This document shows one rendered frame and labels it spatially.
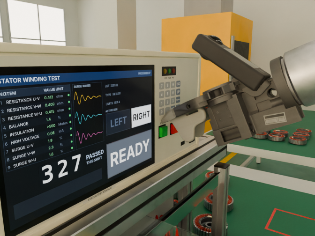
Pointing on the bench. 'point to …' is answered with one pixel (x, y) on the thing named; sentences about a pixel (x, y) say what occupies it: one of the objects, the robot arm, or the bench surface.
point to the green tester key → (163, 131)
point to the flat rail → (191, 200)
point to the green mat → (263, 209)
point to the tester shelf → (142, 194)
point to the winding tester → (19, 67)
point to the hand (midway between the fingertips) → (167, 115)
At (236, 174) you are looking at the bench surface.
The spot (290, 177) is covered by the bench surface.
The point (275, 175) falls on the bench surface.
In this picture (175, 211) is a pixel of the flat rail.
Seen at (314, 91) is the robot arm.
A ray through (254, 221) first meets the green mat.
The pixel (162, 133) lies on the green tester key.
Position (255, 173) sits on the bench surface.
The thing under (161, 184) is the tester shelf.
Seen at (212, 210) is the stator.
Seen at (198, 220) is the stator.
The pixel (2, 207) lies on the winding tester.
